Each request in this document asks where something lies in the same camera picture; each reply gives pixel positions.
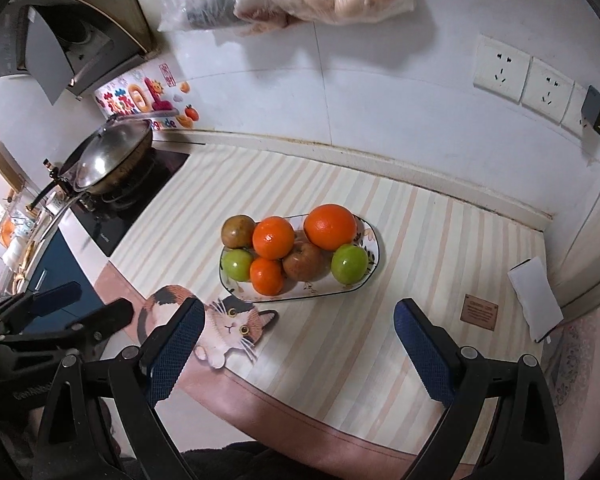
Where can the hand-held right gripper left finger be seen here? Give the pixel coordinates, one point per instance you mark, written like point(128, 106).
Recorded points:
point(172, 355)

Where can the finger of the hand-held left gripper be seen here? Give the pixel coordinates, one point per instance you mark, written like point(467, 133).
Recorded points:
point(105, 317)
point(55, 292)

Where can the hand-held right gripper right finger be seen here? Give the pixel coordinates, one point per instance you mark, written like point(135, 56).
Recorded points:
point(425, 355)

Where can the green apple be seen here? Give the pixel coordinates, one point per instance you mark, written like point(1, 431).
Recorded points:
point(350, 263)
point(238, 264)

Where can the small orange mandarin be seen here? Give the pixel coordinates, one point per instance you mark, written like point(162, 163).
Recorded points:
point(273, 236)
point(267, 276)

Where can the floral oval ceramic plate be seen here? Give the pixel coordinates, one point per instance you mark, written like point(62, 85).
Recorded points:
point(360, 245)

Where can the brown round fruit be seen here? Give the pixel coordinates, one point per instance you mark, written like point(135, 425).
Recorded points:
point(237, 231)
point(304, 261)

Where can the large orange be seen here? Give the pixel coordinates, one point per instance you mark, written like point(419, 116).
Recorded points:
point(330, 226)

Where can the blue kitchen cabinet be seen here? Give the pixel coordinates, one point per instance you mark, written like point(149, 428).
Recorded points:
point(60, 265)

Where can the calico cat shaped mat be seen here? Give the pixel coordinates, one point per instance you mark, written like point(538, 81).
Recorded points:
point(225, 327)

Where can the small brown label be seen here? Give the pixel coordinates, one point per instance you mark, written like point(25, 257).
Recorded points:
point(478, 311)

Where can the striped tablecloth with pink border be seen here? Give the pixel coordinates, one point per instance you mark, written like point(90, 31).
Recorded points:
point(355, 350)

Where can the black frying pan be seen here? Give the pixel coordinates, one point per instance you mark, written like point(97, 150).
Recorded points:
point(45, 192)

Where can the white power bank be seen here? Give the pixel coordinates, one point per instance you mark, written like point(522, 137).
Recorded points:
point(535, 300)

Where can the black gas cooktop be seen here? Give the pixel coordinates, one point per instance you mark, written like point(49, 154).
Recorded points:
point(140, 195)

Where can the wooden cutting board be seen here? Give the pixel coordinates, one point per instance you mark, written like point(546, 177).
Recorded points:
point(2, 160)

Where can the steel wok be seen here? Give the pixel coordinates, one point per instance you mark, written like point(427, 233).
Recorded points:
point(120, 160)

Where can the steel wok lid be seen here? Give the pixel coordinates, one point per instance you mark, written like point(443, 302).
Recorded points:
point(105, 152)

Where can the lace patterned curtain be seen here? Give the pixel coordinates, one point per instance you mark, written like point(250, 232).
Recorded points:
point(580, 360)

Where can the person's dark clothing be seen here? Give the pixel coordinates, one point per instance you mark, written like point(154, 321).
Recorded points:
point(305, 462)

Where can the black range hood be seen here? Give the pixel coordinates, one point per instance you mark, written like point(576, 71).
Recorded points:
point(75, 30)

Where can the black plug charger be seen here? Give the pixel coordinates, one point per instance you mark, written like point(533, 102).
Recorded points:
point(597, 110)

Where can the colourful wall stickers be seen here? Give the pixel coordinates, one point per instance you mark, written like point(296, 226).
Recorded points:
point(135, 97)

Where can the white wall socket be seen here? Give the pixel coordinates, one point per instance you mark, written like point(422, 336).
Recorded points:
point(547, 87)
point(500, 67)
point(575, 107)

